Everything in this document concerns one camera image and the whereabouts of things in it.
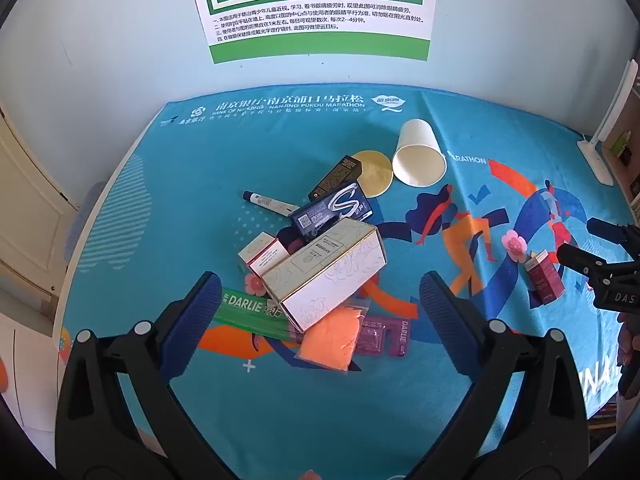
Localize white black tube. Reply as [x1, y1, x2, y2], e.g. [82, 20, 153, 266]
[243, 190, 301, 218]

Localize navy box with silver swirl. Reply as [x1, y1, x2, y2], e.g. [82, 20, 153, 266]
[289, 181, 375, 241]

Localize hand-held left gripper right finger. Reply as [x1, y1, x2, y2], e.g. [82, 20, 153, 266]
[419, 270, 591, 480]

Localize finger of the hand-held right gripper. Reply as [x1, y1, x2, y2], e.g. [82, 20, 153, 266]
[556, 243, 640, 286]
[586, 217, 640, 256]

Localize black cardboard box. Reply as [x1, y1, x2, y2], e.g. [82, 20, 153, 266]
[307, 155, 363, 204]

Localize blue printed towel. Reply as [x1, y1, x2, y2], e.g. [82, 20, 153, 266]
[60, 84, 640, 480]

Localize purple blister packet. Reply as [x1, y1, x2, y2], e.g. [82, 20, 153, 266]
[355, 316, 412, 358]

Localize large white gold box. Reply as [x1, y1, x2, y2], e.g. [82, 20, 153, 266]
[261, 218, 388, 333]

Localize small maroon box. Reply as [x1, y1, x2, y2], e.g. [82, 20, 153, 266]
[524, 250, 567, 306]

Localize orange sponge in clear bag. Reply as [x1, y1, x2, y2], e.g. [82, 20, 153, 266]
[298, 305, 367, 373]

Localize white paper cup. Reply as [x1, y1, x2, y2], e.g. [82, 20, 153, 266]
[391, 119, 447, 188]

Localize cream door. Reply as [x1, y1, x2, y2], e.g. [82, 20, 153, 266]
[0, 100, 81, 321]

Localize green striped wall poster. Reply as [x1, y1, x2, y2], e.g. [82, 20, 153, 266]
[185, 0, 433, 65]

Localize white desk lamp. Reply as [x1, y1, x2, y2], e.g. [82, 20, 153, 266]
[576, 60, 640, 186]

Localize small white red box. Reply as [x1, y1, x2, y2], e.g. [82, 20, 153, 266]
[237, 232, 292, 277]

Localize dark round lid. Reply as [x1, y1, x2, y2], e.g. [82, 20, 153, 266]
[276, 227, 307, 256]

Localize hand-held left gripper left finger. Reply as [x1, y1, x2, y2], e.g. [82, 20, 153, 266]
[55, 271, 236, 480]

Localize person's right hand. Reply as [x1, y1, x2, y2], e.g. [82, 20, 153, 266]
[617, 310, 640, 396]

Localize green toothpaste box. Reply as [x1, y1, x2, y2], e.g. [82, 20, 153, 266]
[214, 287, 303, 345]

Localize shelf of books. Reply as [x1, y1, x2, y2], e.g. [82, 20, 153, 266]
[602, 75, 640, 221]

